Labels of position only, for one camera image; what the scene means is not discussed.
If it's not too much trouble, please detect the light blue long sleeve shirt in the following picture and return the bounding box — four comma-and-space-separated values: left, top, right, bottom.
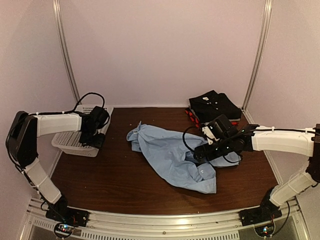
126, 123, 240, 194

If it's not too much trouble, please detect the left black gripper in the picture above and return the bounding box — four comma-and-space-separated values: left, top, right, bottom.
79, 127, 106, 150

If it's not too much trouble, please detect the aluminium frame post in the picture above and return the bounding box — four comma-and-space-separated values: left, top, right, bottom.
52, 0, 80, 102
242, 0, 274, 112

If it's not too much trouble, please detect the front aluminium rail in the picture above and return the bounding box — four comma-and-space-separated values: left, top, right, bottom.
18, 197, 311, 240

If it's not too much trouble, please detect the red plaid shirt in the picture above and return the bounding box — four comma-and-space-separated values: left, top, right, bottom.
184, 106, 240, 125

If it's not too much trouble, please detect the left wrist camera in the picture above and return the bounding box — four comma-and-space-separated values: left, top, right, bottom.
89, 106, 110, 130

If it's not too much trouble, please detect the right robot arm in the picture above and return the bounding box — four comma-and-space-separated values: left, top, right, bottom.
193, 124, 320, 221

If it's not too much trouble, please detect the left aluminium frame post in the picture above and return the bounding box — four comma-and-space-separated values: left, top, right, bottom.
52, 0, 80, 102

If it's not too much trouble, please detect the black shirt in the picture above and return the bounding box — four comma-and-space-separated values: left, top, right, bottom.
189, 90, 242, 124

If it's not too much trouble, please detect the right aluminium frame post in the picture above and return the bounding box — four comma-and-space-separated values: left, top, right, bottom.
242, 0, 274, 112

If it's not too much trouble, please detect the grey shirt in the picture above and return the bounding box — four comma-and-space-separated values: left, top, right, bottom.
201, 118, 241, 126

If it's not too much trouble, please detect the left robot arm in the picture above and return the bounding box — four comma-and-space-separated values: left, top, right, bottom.
5, 106, 110, 222

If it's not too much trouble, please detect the white plastic laundry basket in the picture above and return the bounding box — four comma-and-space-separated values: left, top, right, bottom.
51, 104, 114, 158

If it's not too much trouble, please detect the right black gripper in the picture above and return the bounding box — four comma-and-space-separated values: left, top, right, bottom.
194, 137, 234, 165

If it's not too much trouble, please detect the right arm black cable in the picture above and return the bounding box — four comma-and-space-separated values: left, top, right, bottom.
182, 126, 208, 153

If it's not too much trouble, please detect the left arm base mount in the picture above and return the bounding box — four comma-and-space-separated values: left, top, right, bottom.
45, 207, 89, 239

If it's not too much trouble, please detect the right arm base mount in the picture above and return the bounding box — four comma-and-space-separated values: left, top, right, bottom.
239, 206, 282, 238

